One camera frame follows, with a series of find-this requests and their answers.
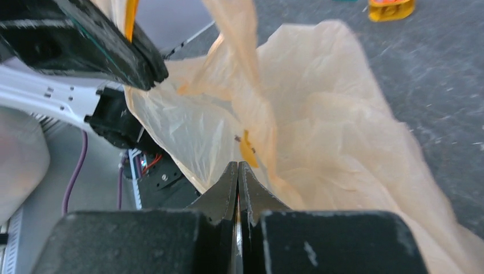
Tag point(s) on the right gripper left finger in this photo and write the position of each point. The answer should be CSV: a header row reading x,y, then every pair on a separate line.
x,y
196,239

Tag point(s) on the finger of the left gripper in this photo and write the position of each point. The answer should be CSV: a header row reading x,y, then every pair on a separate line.
x,y
86,39
149,62

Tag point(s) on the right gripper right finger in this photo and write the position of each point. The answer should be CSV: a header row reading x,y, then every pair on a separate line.
x,y
276,239

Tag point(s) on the orange plastic bag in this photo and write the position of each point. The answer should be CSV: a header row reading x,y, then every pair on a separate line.
x,y
305,111

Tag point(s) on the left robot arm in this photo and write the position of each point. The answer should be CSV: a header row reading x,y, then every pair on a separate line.
x,y
91,104

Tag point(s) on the yellow butterfly toy block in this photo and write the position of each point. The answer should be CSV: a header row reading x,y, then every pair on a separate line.
x,y
390,10

